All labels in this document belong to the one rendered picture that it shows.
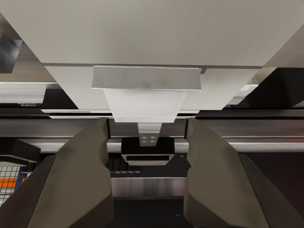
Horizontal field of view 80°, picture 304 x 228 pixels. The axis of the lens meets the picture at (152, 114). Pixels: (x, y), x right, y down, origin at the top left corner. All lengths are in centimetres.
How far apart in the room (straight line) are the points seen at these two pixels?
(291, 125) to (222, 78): 45
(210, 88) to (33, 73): 21
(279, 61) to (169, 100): 27
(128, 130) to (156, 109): 26
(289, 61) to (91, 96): 36
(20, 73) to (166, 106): 19
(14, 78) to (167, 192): 23
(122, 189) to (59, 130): 33
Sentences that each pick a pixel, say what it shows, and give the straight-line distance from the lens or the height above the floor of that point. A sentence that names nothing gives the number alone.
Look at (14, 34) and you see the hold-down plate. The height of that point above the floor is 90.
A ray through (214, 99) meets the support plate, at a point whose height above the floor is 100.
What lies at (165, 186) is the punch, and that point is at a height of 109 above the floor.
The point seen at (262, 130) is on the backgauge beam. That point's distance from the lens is 57.
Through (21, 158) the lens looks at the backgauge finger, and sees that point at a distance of 53.
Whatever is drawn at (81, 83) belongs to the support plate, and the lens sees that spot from 19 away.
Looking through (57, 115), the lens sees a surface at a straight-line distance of 28.
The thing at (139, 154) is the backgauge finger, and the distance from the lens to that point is 41.
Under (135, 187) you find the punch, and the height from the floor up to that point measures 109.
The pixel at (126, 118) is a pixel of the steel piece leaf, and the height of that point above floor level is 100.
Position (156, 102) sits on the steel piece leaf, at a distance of 21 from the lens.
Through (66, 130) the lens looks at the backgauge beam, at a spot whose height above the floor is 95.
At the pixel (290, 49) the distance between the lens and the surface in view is 41.
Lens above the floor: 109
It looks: 23 degrees down
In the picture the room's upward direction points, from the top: 179 degrees clockwise
